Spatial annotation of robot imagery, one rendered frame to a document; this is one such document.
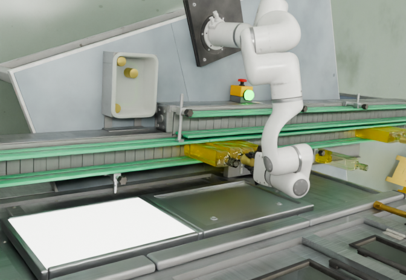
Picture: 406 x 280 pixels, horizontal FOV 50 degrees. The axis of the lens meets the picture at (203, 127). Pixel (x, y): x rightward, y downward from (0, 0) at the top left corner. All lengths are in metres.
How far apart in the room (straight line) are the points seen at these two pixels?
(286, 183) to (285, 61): 0.34
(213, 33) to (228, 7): 0.16
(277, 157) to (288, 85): 0.19
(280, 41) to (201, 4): 0.56
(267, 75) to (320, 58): 1.17
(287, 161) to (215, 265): 0.34
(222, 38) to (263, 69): 0.54
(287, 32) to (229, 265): 0.65
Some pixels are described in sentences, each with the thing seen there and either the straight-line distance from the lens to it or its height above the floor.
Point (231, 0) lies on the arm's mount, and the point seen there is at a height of 0.78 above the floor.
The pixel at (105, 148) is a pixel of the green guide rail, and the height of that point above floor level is 0.96.
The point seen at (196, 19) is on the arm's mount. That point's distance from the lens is 1.74.
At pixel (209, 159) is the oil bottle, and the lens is 1.52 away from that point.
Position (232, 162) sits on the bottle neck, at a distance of 1.45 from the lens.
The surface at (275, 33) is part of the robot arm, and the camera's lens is 1.27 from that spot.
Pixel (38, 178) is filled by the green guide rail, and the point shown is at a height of 0.96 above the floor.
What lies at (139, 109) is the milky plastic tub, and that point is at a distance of 1.63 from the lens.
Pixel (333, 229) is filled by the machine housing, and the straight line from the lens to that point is 1.45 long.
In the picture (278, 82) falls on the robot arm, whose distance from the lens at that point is 1.20.
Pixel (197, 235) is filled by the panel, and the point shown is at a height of 1.32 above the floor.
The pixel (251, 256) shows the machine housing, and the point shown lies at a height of 1.43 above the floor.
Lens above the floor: 2.17
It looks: 51 degrees down
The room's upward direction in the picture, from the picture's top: 106 degrees clockwise
